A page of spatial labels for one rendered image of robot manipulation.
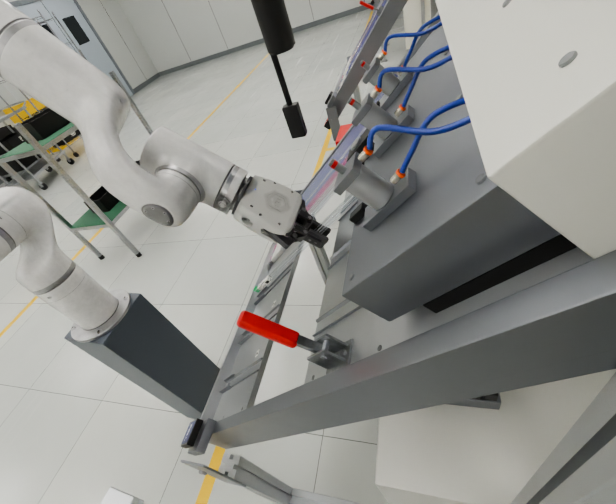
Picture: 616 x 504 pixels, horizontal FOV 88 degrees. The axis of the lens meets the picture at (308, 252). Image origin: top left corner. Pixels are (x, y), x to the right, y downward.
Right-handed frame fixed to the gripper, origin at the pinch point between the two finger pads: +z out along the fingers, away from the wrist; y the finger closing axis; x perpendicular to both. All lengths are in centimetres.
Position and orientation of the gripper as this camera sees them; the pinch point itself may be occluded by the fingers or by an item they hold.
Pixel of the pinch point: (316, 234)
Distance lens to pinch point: 59.3
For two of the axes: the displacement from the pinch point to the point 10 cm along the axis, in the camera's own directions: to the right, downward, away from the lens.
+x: -4.4, 4.8, 7.6
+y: 2.3, -7.6, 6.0
